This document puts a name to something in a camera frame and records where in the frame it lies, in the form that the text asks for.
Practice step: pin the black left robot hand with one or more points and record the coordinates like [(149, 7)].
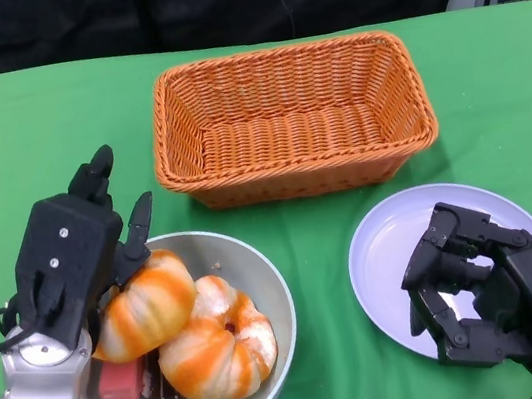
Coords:
[(67, 256)]

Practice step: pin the orange striped bread bun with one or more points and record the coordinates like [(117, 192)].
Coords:
[(146, 304), (215, 359)]

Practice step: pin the grey green bowl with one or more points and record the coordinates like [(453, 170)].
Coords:
[(252, 272)]

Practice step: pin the pink cake block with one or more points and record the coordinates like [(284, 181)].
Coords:
[(118, 387)]

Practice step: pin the pale lavender plate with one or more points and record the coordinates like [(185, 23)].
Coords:
[(385, 251)]

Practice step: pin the brown chocolate cake slice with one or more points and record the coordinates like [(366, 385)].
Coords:
[(162, 390)]

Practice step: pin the orange wicker basket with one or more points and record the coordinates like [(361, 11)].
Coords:
[(289, 155)]

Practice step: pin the green tablecloth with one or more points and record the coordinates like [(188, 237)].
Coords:
[(302, 234)]

